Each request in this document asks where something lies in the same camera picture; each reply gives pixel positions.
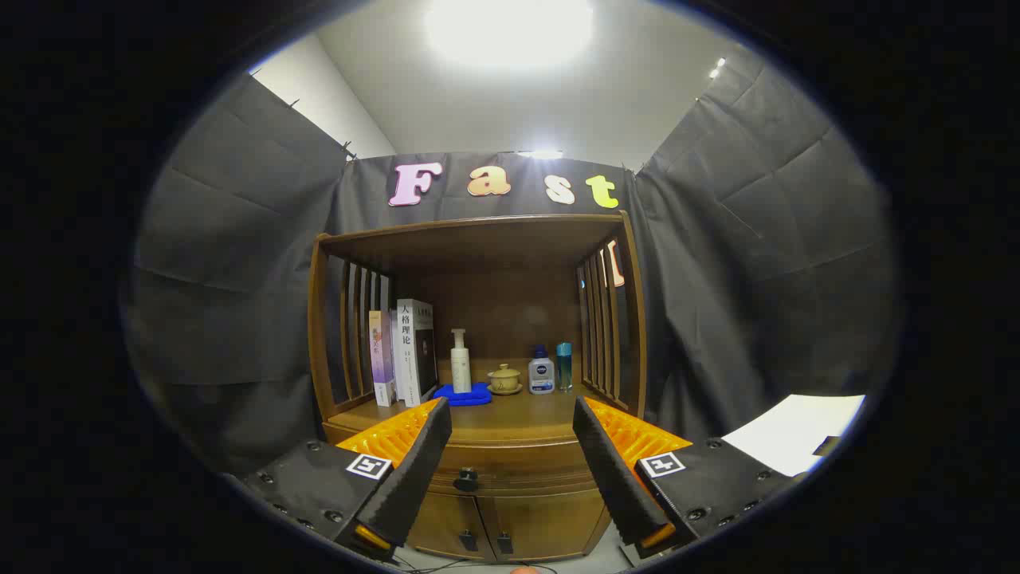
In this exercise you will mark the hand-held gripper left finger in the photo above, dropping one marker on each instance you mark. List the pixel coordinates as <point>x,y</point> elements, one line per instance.
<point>414,470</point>

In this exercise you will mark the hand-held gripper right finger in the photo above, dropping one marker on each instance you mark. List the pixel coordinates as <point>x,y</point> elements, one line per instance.
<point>613,478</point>

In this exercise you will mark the brown wooden drawer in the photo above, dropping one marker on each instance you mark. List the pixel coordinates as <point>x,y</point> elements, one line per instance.
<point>510,470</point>

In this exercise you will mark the wooden cabinet door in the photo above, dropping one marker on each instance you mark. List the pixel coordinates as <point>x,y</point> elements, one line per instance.
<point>446,522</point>
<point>550,522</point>

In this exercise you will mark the wooden cabinet countertop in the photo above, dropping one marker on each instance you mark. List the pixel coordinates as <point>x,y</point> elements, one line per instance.
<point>526,414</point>

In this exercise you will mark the brown wooden cabinet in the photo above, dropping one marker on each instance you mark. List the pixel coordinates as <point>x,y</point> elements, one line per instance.
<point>518,303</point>

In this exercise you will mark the blue cloth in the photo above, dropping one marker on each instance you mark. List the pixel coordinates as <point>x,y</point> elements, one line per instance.
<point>470,396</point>

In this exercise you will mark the thin pale book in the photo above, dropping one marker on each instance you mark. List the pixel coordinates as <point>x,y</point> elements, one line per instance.
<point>394,375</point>

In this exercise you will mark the white pump bottle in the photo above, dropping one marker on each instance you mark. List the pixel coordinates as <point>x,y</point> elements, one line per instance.
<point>461,371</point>

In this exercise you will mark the purple book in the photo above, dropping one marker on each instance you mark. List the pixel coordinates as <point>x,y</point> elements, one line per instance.
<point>381,359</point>

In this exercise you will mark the thick white book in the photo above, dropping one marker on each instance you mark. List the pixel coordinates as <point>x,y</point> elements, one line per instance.
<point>408,351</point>

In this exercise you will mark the slim teal bottle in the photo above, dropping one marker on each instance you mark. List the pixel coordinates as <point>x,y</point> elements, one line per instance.
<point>564,368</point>

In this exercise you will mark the white lotion bottle blue cap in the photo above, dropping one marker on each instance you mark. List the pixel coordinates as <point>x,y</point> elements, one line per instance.
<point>541,376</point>

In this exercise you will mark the yellow lidded teacup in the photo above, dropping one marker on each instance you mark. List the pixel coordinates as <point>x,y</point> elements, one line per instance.
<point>504,380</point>

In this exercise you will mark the white grey appliance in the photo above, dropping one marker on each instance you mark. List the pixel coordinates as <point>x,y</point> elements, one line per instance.
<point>789,434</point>

